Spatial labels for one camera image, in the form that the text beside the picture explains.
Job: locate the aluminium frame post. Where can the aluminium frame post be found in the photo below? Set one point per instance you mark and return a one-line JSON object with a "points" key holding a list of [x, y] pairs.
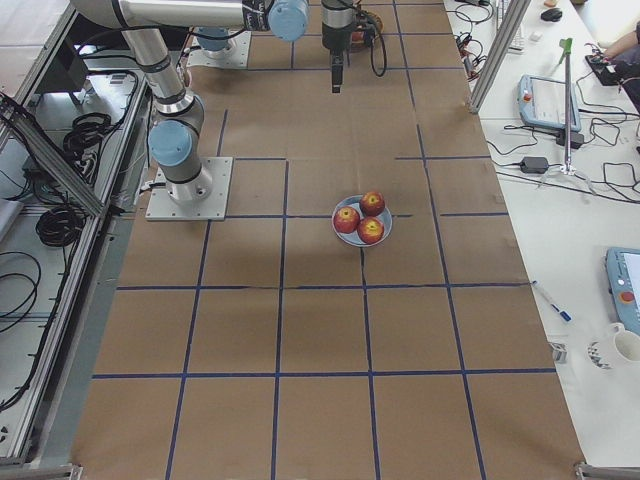
{"points": [[511, 21]]}

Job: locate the red plate apple left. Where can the red plate apple left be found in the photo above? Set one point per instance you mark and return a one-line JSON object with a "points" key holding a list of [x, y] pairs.
{"points": [[346, 220]]}

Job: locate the red plate apple front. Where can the red plate apple front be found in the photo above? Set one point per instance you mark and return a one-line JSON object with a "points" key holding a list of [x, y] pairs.
{"points": [[370, 230]]}

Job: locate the white blue pen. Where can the white blue pen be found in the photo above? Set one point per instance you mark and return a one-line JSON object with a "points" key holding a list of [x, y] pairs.
{"points": [[561, 312]]}

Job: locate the black power adapter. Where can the black power adapter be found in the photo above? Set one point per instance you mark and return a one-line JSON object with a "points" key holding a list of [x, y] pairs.
{"points": [[534, 165]]}

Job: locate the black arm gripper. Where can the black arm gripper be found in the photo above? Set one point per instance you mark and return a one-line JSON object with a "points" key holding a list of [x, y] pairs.
{"points": [[334, 36]]}

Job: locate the red plate apple back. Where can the red plate apple back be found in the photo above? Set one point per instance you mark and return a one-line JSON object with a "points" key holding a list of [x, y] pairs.
{"points": [[372, 204]]}

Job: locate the red plate apple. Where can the red plate apple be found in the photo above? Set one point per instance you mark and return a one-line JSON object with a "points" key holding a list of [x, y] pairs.
{"points": [[346, 220], [372, 204], [370, 230]]}

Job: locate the round wicker basket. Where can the round wicker basket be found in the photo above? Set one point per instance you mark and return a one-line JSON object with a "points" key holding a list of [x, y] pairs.
{"points": [[370, 21]]}

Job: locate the grabber stick green handle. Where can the grabber stick green handle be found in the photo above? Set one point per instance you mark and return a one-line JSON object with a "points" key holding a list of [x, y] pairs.
{"points": [[567, 167]]}

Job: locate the light blue plate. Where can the light blue plate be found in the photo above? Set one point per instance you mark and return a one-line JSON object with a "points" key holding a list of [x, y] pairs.
{"points": [[353, 239]]}

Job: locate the blue teach pendant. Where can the blue teach pendant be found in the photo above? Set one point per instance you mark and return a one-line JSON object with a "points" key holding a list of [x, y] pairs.
{"points": [[622, 268], [541, 102]]}

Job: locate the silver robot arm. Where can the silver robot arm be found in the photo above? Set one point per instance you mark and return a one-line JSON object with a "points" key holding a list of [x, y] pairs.
{"points": [[173, 141]]}

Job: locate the white mug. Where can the white mug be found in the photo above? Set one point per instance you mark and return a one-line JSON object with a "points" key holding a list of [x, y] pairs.
{"points": [[619, 347]]}

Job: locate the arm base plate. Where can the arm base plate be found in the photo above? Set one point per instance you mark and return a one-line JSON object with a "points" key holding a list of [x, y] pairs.
{"points": [[220, 48], [204, 198]]}

